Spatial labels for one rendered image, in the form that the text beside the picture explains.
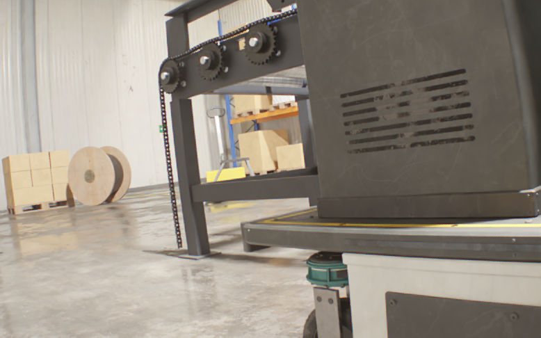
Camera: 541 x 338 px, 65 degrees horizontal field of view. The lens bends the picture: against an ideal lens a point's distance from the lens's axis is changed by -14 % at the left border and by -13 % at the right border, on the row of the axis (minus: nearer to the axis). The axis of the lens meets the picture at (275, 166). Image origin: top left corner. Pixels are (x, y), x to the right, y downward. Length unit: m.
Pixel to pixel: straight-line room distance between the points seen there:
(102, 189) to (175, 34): 5.98
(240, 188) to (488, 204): 1.53
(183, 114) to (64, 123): 10.10
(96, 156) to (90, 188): 0.55
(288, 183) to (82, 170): 6.76
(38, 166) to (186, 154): 6.84
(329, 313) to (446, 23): 0.45
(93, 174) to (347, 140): 7.64
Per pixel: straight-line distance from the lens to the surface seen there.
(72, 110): 12.41
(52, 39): 12.65
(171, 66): 2.27
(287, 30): 1.82
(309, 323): 0.82
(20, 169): 8.84
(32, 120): 11.78
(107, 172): 8.05
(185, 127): 2.25
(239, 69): 1.98
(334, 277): 0.72
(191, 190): 2.24
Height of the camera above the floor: 0.42
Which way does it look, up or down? 1 degrees down
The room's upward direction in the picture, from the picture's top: 7 degrees counter-clockwise
